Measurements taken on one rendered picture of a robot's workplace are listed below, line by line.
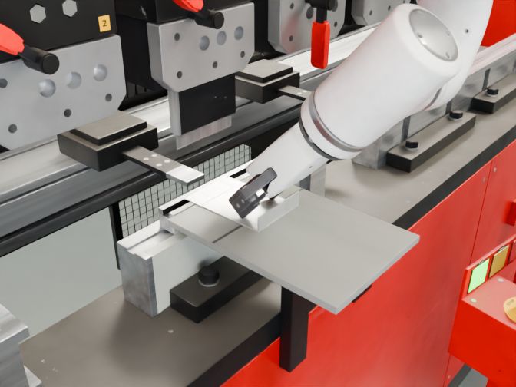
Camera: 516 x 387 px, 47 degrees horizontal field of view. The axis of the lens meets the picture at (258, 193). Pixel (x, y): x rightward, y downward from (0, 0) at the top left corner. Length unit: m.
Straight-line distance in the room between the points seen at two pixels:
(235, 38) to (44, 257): 1.92
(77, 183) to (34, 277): 1.49
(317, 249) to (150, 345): 0.24
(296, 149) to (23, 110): 0.28
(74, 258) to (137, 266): 1.74
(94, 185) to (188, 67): 0.38
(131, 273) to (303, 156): 0.29
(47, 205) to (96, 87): 0.39
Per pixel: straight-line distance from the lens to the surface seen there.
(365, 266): 0.69
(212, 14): 0.65
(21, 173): 0.98
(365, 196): 1.08
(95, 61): 0.61
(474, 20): 0.65
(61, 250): 2.58
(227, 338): 0.78
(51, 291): 2.37
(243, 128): 1.24
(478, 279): 1.05
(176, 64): 0.67
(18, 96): 0.57
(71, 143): 0.98
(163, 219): 0.80
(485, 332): 1.04
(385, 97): 0.58
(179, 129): 0.75
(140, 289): 0.80
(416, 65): 0.55
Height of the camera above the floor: 1.41
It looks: 30 degrees down
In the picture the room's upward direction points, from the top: straight up
